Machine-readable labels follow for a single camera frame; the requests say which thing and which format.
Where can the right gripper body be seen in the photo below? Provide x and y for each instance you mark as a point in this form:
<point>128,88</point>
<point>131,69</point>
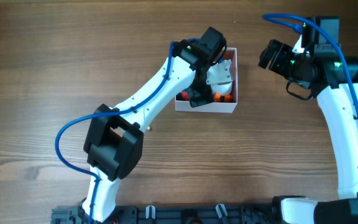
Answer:
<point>279,62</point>

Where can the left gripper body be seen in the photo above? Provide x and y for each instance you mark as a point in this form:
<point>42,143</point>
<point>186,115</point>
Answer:
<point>198,89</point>

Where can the red toy fire truck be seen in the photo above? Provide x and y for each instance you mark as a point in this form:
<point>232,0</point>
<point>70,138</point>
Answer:
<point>183,96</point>

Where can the white yellow plush duck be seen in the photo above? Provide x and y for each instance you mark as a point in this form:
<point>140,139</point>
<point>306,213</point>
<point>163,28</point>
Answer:
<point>222,89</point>

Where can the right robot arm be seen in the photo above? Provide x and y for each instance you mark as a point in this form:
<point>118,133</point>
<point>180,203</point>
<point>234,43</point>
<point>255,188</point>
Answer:
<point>317,63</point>

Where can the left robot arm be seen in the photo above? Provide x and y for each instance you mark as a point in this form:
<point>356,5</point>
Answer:
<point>115,136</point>

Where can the pink white cardboard box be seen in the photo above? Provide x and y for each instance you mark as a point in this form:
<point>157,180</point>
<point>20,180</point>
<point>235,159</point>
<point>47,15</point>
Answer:
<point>221,104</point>

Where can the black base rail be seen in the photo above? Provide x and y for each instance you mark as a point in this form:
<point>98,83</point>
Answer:
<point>220,213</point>

